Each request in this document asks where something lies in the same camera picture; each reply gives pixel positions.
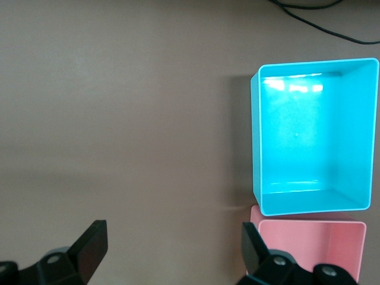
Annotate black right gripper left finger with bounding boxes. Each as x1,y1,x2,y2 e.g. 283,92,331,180
0,219,108,285

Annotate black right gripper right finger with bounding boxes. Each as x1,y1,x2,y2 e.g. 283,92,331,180
240,221,359,285

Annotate pink plastic bin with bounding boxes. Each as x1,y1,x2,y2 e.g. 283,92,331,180
245,205,368,283

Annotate blue plastic bin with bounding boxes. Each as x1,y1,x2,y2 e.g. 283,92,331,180
249,58,380,217

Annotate long black table cable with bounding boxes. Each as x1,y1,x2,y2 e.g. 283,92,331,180
275,0,380,45

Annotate looped black table cable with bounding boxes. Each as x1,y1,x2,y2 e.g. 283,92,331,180
268,0,344,10

